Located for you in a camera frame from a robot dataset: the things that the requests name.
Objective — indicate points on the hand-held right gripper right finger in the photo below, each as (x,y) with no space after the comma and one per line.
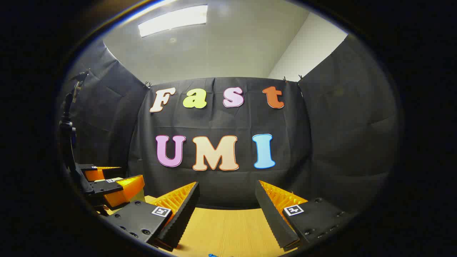
(273,217)

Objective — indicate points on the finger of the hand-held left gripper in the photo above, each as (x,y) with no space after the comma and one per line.
(123,191)
(98,173)

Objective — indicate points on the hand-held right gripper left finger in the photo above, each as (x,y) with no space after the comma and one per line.
(182,214)

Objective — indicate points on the wooden desktop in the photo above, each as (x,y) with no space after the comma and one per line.
(228,232)

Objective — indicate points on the black backdrop cloth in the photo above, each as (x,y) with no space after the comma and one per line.
(214,121)

